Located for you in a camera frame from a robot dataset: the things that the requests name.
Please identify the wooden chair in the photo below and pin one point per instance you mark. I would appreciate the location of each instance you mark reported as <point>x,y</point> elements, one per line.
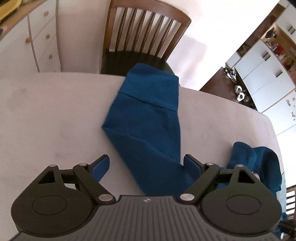
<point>141,32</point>
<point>287,227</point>

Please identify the white sneakers pair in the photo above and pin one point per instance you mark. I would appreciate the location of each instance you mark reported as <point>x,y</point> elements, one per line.
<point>239,92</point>

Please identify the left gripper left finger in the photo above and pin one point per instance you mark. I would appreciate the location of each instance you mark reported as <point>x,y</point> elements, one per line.
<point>89,177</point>

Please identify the white drawer sideboard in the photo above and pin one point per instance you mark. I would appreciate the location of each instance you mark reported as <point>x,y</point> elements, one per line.
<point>29,39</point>

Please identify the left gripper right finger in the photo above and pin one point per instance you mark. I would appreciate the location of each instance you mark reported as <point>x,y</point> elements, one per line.
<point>204,177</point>

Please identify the blue zip sweatshirt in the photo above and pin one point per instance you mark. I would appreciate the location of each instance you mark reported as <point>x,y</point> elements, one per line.
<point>143,126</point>

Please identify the far wooden chair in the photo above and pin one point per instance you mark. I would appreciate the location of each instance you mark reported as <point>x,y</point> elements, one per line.
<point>141,32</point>

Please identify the white shoe cabinet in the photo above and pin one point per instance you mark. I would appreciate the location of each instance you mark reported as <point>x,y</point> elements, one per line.
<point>264,76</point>

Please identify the near wooden chair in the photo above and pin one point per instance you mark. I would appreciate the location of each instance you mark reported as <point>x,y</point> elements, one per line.
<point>287,227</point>

